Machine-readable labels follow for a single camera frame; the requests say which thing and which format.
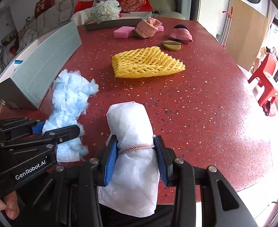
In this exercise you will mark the red mop handle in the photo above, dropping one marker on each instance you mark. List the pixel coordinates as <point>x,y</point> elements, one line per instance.
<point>226,31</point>

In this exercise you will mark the small red pillow on sofa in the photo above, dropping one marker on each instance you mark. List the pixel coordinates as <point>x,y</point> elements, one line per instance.
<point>82,5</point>

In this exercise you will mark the red plastic child chair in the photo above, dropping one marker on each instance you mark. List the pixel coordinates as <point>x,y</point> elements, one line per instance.
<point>264,73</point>

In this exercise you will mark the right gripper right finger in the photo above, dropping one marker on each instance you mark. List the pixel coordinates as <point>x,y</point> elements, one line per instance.
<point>165,163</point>

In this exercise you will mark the blue white mask packet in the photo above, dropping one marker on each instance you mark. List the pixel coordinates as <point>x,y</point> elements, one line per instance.
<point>17,63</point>

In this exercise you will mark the light blue fluffy duster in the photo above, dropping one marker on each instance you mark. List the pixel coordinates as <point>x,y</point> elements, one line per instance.
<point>71,92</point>

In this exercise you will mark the person's left hand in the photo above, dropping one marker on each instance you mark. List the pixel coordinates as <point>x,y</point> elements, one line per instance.
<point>10,205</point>

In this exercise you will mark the grey storage box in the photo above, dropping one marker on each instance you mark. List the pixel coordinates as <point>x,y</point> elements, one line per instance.
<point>43,59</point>

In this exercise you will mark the red cushion with characters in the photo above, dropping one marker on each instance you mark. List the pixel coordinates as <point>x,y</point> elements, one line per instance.
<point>42,6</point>

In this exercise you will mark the pink sponge block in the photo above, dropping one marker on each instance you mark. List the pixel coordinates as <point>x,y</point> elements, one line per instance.
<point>123,32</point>

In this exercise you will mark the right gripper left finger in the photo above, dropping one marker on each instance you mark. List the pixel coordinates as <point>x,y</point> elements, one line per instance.
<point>107,157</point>

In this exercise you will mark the pink slipper sock black cuff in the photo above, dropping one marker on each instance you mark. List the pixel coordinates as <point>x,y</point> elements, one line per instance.
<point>181,33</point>

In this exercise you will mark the wooden cabinet panel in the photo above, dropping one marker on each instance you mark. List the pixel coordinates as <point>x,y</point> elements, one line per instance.
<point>247,32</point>

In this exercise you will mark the yellow foam fruit net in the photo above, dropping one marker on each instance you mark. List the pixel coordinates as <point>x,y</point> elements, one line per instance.
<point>144,63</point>

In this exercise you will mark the green white bath loofah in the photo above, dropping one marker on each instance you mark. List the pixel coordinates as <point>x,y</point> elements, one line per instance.
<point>106,11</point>

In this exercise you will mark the grey covered sofa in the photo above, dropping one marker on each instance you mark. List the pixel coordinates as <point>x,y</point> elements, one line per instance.
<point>55,17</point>

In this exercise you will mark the knitted grey white blanket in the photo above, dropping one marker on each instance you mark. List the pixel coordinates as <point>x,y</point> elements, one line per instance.
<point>28,37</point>

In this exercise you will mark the grey box lid tray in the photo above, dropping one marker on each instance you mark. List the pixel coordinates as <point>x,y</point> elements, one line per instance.
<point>130,19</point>

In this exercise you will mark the white nonwoven bag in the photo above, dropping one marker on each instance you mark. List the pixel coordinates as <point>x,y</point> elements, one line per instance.
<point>133,189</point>

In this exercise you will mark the pink knit sock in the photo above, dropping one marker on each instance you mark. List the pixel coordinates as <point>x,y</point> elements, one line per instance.
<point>146,28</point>

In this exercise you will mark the red embroidered cushion on armchair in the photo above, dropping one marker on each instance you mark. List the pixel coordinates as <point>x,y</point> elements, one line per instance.
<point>135,5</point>

